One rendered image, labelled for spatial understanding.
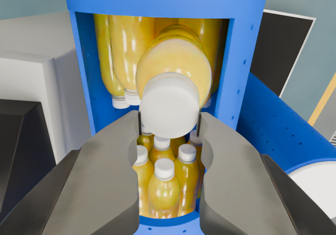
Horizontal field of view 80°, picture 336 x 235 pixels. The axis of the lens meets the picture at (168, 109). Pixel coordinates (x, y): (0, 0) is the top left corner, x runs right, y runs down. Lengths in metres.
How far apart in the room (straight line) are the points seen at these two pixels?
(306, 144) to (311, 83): 1.18
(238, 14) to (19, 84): 0.33
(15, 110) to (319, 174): 0.73
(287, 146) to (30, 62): 0.70
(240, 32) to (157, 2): 0.10
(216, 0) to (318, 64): 1.67
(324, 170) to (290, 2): 1.16
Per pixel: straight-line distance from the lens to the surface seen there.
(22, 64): 0.38
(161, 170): 0.40
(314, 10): 1.73
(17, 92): 0.41
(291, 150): 0.74
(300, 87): 1.88
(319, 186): 0.78
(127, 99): 0.36
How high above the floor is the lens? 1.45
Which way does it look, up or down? 61 degrees down
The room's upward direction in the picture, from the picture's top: 180 degrees clockwise
